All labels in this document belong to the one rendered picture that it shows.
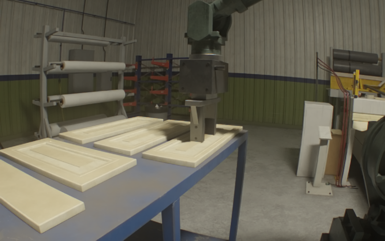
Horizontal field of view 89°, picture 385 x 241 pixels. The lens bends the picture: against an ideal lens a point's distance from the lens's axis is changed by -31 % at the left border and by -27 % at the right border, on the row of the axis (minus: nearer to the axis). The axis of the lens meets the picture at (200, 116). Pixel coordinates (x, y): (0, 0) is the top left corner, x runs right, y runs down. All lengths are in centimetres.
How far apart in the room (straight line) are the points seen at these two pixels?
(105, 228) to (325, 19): 758
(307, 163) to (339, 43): 468
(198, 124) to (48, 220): 73
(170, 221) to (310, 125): 304
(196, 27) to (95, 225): 81
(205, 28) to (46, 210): 83
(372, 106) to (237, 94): 520
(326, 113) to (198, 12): 279
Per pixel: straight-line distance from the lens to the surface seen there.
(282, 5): 782
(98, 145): 101
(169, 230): 73
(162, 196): 62
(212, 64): 97
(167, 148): 96
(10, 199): 60
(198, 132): 103
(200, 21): 103
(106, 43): 493
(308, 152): 365
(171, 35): 861
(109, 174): 71
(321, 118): 357
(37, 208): 55
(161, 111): 518
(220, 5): 107
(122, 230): 51
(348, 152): 345
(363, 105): 328
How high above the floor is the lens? 131
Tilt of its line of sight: 8 degrees down
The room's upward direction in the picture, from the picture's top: 2 degrees clockwise
